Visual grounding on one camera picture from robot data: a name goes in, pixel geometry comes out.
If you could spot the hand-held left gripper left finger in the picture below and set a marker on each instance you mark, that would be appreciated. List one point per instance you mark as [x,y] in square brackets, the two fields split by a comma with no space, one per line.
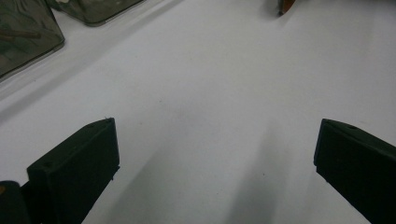
[74,174]

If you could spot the brown wooden spoon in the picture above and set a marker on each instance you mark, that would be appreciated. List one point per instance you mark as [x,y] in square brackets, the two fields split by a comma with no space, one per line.
[287,5]

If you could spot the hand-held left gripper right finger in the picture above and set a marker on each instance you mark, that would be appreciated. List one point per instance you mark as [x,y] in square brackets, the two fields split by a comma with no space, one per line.
[358,171]

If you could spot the smoky transparent plastic bin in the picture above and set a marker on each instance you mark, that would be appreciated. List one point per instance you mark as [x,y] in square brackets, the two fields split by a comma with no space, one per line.
[93,12]
[31,53]

